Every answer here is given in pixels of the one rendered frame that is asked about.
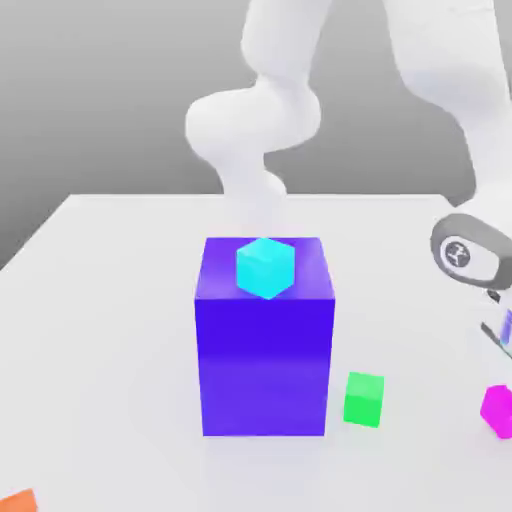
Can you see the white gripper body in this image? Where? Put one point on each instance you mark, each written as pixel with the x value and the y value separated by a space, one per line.
pixel 495 340

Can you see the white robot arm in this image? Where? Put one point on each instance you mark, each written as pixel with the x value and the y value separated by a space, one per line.
pixel 256 120

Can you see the small magenta cube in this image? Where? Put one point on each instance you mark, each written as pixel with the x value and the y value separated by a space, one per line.
pixel 498 410

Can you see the small green cube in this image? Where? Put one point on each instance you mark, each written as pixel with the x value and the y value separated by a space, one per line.
pixel 363 400

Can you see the small cyan cube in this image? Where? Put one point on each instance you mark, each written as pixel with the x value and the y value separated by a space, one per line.
pixel 265 268

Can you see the small orange cube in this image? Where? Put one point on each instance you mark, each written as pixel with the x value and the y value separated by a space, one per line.
pixel 18 503

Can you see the large blue box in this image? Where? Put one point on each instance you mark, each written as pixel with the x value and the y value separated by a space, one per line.
pixel 264 368

